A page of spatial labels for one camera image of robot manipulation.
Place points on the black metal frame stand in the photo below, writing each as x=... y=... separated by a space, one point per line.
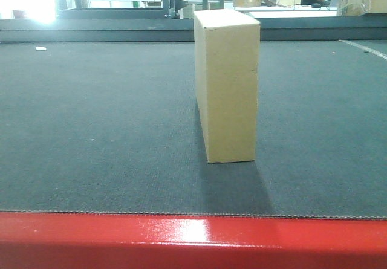
x=166 y=10

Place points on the white work table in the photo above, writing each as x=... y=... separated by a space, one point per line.
x=295 y=11

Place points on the dark grey conveyor belt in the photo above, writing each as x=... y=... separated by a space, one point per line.
x=113 y=127

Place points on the red conveyor front frame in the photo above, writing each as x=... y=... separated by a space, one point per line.
x=68 y=240

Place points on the tall tan cardboard box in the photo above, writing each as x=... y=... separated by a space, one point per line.
x=226 y=83

